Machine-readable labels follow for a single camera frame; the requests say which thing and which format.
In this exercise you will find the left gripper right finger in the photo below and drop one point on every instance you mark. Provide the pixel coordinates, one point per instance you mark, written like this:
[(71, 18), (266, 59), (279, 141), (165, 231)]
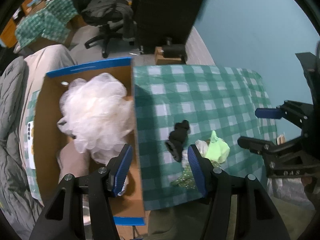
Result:
[(201, 169)]

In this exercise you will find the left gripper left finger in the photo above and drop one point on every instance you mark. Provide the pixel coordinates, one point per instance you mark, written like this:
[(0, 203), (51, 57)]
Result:
[(118, 169)]

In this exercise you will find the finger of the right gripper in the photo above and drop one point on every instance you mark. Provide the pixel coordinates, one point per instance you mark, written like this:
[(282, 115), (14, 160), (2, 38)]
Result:
[(256, 146), (269, 113)]

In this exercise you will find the green glitter scrub cloth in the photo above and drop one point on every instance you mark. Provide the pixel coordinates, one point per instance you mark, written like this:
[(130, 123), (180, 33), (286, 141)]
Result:
[(186, 179)]

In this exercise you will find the light green cloth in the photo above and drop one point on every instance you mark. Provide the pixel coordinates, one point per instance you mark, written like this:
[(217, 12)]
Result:
[(217, 149)]

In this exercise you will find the grey plastic bag bundle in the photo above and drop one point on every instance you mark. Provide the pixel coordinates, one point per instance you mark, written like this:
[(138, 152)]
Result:
[(202, 147)]

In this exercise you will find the black sock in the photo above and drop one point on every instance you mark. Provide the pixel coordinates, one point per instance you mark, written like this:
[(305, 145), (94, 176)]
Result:
[(176, 139)]

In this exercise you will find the green checkered tablecloth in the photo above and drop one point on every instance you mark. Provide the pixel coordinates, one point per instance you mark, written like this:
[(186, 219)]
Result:
[(211, 99)]

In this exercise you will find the white mesh bath pouf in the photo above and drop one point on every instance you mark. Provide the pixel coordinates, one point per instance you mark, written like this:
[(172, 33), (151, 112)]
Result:
[(98, 114)]

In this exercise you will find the blue cardboard box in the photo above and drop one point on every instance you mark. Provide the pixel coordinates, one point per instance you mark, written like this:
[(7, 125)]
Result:
[(127, 207)]

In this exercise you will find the white smartphone with stickers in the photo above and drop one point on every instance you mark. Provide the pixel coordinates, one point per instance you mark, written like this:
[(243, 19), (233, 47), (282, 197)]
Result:
[(30, 144)]

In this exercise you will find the grey quilted jacket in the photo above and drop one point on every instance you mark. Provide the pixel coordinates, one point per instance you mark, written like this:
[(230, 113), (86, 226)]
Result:
[(17, 204)]

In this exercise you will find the small brown cardboard box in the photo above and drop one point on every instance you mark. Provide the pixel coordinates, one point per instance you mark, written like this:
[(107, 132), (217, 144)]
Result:
[(170, 54)]

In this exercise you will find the beige cushion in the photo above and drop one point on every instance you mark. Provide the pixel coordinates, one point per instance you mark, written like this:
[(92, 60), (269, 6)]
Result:
[(38, 64)]

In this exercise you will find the black cabinet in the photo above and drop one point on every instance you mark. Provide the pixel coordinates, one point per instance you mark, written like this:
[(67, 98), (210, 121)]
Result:
[(160, 21)]

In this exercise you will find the black office chair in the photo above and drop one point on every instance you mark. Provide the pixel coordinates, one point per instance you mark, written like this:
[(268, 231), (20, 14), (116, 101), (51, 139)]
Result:
[(114, 19)]

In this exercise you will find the green checkered cloth on box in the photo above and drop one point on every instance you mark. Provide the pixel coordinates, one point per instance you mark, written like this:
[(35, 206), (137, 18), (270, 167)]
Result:
[(49, 22)]

